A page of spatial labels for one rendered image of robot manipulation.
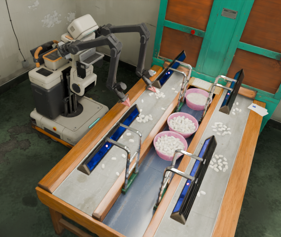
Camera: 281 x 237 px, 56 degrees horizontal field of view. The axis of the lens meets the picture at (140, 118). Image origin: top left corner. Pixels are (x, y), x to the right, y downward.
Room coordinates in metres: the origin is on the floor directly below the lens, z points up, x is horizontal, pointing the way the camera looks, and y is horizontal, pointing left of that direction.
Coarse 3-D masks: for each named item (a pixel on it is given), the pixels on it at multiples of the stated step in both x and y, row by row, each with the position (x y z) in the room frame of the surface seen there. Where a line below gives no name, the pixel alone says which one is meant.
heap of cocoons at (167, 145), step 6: (162, 138) 1.49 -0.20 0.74; (168, 138) 1.51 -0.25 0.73; (174, 138) 1.51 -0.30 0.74; (156, 144) 1.42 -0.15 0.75; (162, 144) 1.43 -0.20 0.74; (168, 144) 1.44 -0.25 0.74; (174, 144) 1.45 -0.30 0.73; (180, 144) 1.47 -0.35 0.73; (162, 150) 1.36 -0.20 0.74; (168, 150) 1.38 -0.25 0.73; (174, 150) 1.39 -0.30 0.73
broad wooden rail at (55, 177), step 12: (156, 72) 2.43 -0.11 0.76; (144, 84) 2.18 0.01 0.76; (132, 96) 1.96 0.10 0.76; (120, 108) 1.77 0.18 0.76; (108, 120) 1.60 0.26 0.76; (96, 132) 1.44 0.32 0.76; (84, 144) 1.30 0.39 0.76; (72, 156) 1.18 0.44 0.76; (84, 156) 1.21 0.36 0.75; (60, 168) 1.06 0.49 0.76; (72, 168) 1.09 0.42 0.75; (48, 180) 0.96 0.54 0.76; (60, 180) 0.98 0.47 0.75
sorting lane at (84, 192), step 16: (176, 80) 2.37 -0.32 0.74; (144, 96) 2.02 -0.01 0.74; (144, 112) 1.79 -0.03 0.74; (160, 112) 1.81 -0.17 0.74; (144, 128) 1.58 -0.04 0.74; (96, 144) 1.34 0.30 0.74; (128, 144) 1.38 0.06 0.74; (112, 160) 1.21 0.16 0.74; (80, 176) 1.04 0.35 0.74; (96, 176) 1.05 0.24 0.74; (112, 176) 1.07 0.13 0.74; (64, 192) 0.90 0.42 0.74; (80, 192) 0.92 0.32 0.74; (96, 192) 0.93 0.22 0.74; (80, 208) 0.81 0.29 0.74
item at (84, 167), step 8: (136, 104) 1.43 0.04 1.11; (128, 112) 1.33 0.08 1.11; (136, 112) 1.39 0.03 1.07; (120, 120) 1.24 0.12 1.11; (128, 120) 1.29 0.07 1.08; (112, 128) 1.19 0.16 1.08; (120, 128) 1.20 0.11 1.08; (112, 136) 1.11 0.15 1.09; (120, 136) 1.16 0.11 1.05; (104, 144) 1.04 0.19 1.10; (112, 144) 1.08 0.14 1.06; (96, 152) 0.96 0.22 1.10; (104, 152) 1.00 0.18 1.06; (88, 160) 0.90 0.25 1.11; (96, 160) 0.93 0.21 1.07; (80, 168) 0.86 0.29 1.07; (88, 168) 0.87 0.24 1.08
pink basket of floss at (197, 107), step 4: (192, 88) 2.21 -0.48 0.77; (196, 88) 2.22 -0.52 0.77; (188, 92) 2.18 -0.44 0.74; (192, 92) 2.20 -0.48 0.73; (196, 92) 2.21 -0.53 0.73; (200, 92) 2.21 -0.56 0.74; (204, 92) 2.20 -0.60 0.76; (188, 100) 2.01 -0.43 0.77; (188, 104) 2.03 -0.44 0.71; (192, 104) 1.99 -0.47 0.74; (196, 104) 1.97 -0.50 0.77; (192, 108) 2.00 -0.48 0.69; (196, 108) 1.99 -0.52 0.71; (200, 108) 1.99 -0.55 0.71
